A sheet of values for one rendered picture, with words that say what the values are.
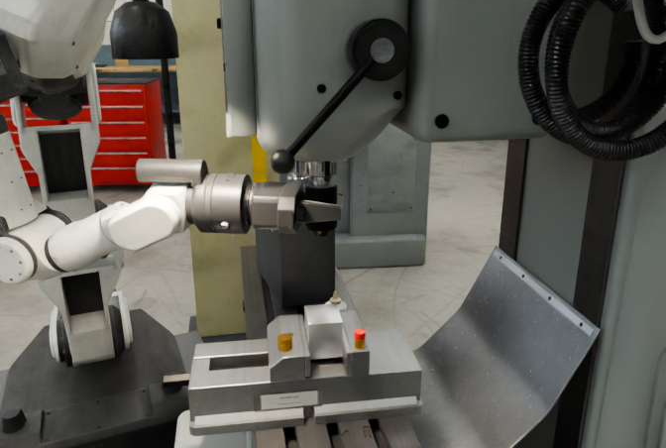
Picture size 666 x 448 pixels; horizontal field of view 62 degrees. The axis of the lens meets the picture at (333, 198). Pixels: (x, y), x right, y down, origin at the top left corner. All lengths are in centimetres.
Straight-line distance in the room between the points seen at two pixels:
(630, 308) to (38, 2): 97
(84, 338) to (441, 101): 117
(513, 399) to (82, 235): 71
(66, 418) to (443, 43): 124
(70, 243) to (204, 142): 165
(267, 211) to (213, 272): 195
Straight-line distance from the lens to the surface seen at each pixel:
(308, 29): 68
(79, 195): 139
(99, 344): 162
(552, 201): 95
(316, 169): 78
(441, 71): 70
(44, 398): 169
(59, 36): 102
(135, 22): 65
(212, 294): 278
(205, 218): 81
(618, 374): 91
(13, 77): 100
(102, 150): 550
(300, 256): 116
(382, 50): 66
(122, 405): 155
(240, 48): 75
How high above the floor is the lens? 148
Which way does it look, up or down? 17 degrees down
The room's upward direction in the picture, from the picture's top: straight up
